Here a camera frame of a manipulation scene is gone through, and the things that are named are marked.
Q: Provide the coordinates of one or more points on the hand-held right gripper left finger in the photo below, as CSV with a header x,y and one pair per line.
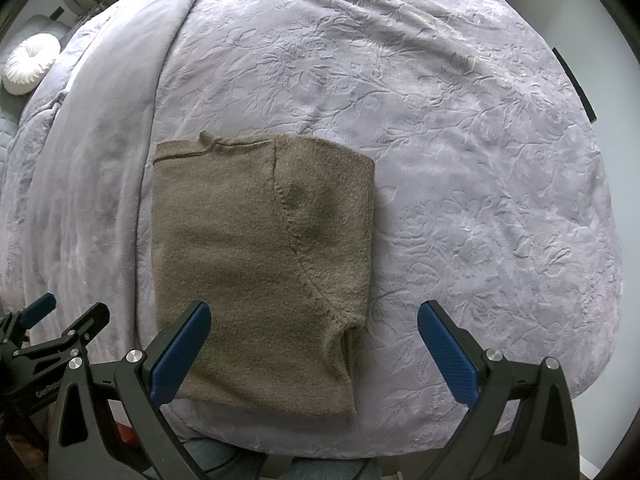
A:
x,y
180,355

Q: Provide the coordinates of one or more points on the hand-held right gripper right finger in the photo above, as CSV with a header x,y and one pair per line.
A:
x,y
445,350

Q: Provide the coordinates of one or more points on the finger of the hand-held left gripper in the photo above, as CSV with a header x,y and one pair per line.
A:
x,y
90,322
39,310

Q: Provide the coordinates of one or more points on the olive brown knit sweater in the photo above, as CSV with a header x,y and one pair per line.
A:
x,y
240,260

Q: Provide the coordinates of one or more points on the orange object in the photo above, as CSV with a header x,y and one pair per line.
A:
x,y
126,435

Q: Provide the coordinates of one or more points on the plain lavender blanket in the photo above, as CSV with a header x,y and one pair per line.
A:
x,y
110,160

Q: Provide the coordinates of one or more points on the lavender embossed blanket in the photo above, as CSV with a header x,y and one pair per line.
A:
x,y
450,160

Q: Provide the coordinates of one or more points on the round white pleated pillow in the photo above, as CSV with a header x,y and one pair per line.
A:
x,y
30,62

